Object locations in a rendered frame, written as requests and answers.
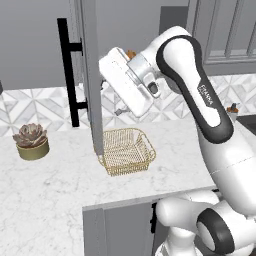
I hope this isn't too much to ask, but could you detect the grey panelled cabinet door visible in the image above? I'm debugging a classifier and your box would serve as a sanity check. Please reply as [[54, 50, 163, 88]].
[[186, 0, 256, 77]]

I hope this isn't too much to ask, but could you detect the black bar cabinet handle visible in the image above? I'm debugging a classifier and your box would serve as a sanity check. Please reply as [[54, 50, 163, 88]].
[[56, 17, 90, 128]]

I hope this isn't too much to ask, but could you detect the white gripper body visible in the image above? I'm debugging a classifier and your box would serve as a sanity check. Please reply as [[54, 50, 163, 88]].
[[98, 46, 155, 118]]

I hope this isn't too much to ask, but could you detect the grey open cabinet door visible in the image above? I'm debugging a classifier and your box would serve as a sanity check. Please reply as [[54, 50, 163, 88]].
[[79, 0, 105, 158]]

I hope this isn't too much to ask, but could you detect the brown bread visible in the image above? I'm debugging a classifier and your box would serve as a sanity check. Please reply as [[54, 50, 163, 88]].
[[125, 49, 137, 61]]

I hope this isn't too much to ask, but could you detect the grey flat cabinet door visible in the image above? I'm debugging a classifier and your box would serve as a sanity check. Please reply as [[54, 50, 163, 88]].
[[0, 0, 83, 92]]

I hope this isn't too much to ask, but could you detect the small brown-topped dark bottle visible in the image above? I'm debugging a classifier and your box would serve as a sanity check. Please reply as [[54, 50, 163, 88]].
[[226, 102, 241, 123]]

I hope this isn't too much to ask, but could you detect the black base cabinet handle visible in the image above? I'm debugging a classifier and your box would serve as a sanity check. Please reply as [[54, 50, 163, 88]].
[[149, 201, 159, 235]]

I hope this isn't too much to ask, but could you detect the grey base cabinet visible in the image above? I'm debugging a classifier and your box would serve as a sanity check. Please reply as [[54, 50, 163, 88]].
[[82, 198, 168, 256]]

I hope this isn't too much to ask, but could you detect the gold wire basket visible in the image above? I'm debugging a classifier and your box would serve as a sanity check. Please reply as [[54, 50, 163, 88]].
[[97, 127, 157, 177]]

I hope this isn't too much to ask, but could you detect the succulent in olive pot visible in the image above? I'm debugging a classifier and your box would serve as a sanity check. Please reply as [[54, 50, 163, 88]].
[[12, 122, 51, 162]]

